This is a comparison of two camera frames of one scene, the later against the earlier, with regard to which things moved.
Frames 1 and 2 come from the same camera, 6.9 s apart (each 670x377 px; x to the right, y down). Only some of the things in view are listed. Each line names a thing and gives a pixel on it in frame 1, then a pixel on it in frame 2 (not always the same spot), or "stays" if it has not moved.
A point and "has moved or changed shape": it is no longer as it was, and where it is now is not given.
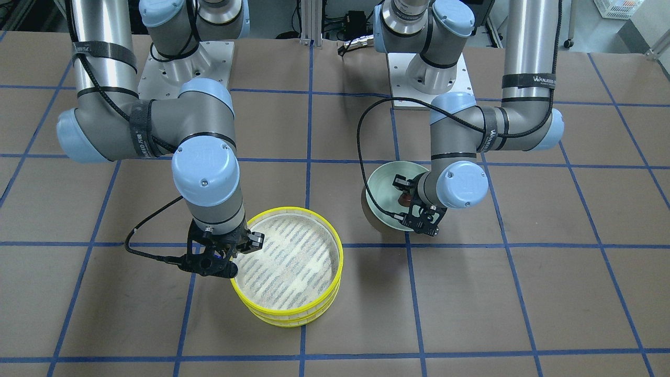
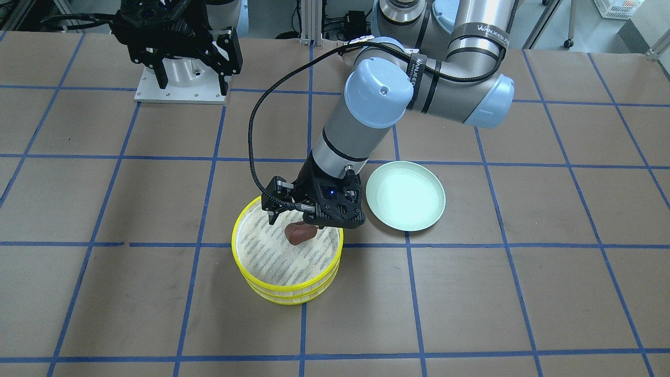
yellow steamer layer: [300, 268] has moved or changed shape
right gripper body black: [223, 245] to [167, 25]
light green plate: [387, 195] stays
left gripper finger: [401, 183] to [281, 189]
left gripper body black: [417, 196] to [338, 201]
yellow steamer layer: [301, 322] to [296, 300]
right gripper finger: [255, 243] to [216, 59]
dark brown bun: [404, 200] to [299, 231]
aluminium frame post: [311, 22] stays
